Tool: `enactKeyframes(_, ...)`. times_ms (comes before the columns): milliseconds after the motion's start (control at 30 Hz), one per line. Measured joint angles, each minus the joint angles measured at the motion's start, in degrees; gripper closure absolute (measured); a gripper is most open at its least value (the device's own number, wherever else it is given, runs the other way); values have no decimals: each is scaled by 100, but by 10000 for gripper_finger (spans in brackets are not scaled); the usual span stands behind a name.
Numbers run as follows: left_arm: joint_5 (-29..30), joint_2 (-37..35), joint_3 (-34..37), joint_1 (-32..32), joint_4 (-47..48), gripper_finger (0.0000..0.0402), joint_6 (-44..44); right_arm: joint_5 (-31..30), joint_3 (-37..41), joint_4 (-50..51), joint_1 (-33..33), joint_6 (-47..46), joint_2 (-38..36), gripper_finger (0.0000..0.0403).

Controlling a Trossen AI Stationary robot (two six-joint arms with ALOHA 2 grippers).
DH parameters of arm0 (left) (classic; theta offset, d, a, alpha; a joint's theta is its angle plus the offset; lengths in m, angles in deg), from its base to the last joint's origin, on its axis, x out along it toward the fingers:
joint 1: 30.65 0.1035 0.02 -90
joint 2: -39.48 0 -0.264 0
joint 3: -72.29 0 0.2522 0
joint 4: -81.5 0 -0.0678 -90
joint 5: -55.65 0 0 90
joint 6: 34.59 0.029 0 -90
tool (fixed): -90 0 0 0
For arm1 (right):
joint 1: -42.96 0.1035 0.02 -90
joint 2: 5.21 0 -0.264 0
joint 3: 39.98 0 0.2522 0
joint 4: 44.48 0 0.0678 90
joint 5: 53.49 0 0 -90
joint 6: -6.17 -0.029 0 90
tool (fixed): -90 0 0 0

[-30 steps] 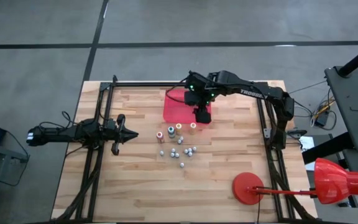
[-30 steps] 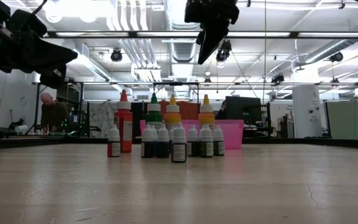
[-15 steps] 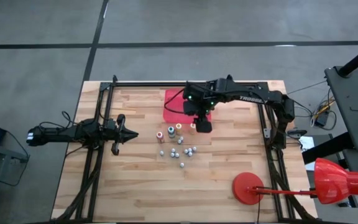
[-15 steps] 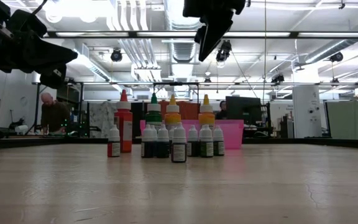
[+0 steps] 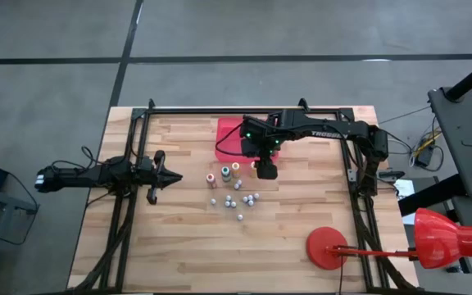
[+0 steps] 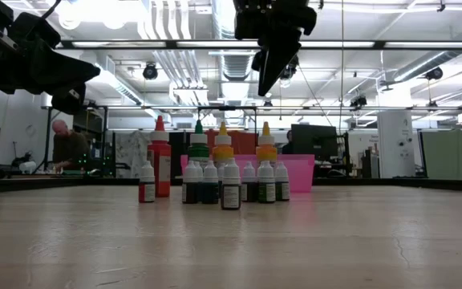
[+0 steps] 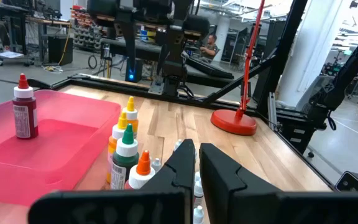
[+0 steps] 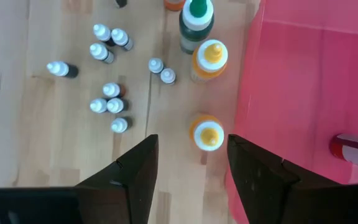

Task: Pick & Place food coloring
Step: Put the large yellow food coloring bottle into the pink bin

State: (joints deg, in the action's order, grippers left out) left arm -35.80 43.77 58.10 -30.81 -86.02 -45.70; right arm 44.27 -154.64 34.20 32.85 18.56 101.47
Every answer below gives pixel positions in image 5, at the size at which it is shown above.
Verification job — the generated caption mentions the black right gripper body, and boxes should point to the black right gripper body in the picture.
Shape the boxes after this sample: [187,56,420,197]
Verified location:
[242,137,280,181]

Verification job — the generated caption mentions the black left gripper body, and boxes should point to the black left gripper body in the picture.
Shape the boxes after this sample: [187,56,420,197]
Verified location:
[137,150,166,205]

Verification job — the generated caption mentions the pink plastic bin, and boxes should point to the pink plastic bin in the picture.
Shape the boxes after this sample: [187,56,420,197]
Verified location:
[214,116,280,166]

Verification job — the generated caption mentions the red desk lamp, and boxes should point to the red desk lamp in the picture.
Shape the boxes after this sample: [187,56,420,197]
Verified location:
[305,207,472,271]

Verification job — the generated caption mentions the white paper sheet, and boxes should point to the white paper sheet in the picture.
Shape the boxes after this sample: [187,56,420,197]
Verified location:
[393,179,415,202]

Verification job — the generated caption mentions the grey side table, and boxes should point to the grey side table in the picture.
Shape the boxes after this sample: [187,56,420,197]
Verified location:
[0,182,39,295]

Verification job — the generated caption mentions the black cart beam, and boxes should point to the black cart beam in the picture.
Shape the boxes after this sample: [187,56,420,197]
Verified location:
[397,174,469,217]

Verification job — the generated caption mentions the grey cart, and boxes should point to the grey cart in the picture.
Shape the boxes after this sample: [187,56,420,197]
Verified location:
[427,85,472,197]

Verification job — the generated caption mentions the black pole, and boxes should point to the black pole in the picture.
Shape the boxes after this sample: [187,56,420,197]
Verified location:
[443,52,472,102]

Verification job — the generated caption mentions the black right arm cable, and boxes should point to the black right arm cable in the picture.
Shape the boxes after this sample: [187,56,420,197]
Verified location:
[214,121,247,158]

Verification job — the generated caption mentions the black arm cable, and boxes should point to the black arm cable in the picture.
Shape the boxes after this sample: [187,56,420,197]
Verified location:
[214,121,247,158]
[50,146,112,171]

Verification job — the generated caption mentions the black aluminium table frame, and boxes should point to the black aluminium table frame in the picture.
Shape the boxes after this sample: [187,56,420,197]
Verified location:
[70,98,420,294]

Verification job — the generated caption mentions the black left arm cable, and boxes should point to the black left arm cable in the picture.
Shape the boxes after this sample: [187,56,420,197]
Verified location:
[50,146,112,171]

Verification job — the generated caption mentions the black floor cable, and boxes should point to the black floor cable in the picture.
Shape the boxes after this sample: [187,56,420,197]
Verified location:
[378,105,432,125]

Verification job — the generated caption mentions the yellow cable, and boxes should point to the yellow cable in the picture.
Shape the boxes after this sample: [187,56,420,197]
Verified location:
[411,129,443,159]

